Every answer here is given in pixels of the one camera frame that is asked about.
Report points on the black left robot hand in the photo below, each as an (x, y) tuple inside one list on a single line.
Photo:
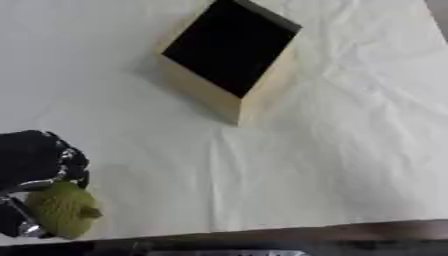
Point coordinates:
[(29, 156)]

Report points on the green spiky toy fruit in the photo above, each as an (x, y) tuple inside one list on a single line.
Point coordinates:
[(63, 210)]

